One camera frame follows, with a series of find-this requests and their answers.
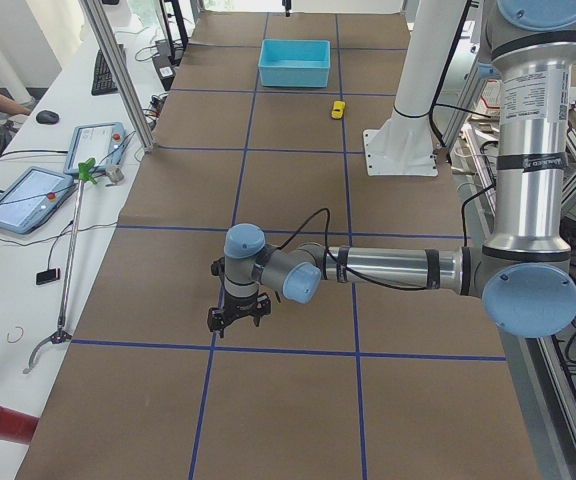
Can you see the black keyboard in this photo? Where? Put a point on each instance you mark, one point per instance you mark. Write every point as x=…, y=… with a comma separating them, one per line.
x=103, y=82

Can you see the aluminium frame post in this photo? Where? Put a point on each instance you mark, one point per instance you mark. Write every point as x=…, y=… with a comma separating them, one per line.
x=107, y=43

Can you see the yellow beetle toy car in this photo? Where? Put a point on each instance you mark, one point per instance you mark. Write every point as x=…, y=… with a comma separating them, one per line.
x=338, y=109

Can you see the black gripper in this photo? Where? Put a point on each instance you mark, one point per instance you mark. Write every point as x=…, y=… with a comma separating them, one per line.
x=238, y=305

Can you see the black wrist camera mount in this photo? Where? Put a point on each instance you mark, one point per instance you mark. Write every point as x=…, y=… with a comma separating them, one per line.
x=218, y=268

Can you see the blue teach pendant far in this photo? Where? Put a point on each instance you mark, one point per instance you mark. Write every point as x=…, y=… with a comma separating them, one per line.
x=105, y=143

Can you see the black computer mouse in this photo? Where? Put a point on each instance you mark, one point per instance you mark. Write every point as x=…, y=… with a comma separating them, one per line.
x=47, y=117

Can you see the light blue plastic bin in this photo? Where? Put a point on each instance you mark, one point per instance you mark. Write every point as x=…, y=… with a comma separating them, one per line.
x=294, y=63

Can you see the blue teach pendant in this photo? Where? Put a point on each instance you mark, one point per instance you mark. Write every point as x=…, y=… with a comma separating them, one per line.
x=32, y=198
x=105, y=143

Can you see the blue teach pendant near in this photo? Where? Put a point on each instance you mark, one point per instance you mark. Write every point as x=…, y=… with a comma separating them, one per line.
x=32, y=198

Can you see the small grey metal block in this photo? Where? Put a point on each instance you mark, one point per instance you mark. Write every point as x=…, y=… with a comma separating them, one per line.
x=114, y=174

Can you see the green handled reacher grabber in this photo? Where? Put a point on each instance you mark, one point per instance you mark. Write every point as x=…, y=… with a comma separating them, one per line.
x=61, y=335

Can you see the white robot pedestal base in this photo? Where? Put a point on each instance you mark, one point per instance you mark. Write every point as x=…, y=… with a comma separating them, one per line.
x=403, y=146

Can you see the small black phone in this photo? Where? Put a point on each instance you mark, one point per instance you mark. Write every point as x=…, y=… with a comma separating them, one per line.
x=47, y=276

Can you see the red cylinder bottle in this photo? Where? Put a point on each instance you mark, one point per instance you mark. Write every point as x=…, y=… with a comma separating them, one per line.
x=17, y=427

